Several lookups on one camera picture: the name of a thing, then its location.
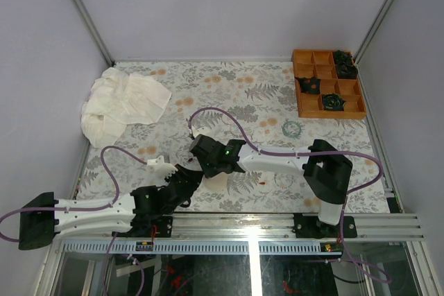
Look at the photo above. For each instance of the beige round jewelry case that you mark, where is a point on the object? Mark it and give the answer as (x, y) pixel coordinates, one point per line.
(216, 184)

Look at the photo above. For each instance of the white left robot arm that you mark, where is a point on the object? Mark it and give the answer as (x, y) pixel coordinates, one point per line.
(133, 214)

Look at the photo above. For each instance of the crumpled white cloth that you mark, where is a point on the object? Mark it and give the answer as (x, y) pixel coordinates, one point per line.
(117, 100)

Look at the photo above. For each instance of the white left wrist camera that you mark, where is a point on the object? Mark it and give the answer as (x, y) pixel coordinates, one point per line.
(159, 169)

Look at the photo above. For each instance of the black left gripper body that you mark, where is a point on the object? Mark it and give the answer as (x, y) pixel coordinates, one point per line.
(175, 182)

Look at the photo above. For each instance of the wooden compartment tray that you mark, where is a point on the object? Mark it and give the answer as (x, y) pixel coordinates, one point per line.
(320, 64)

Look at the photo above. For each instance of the black fabric flower top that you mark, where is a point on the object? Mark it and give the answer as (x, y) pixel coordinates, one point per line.
(342, 57)

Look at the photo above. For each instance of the floral patterned table mat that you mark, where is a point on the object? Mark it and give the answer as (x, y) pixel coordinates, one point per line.
(234, 100)

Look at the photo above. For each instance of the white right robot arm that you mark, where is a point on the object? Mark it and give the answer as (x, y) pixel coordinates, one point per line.
(326, 171)

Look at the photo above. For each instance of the black flower orange dots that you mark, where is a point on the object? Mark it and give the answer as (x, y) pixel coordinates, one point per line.
(309, 85)

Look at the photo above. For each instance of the black flower yellow green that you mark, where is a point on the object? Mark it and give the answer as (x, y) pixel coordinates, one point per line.
(333, 102)

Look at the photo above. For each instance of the black fabric flower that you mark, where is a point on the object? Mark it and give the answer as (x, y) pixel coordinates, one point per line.
(342, 57)
(346, 71)

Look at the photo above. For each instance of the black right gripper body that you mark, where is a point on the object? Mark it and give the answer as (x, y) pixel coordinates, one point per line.
(209, 167)

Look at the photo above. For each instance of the aluminium front rail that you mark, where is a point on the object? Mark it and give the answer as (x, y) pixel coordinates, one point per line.
(233, 227)

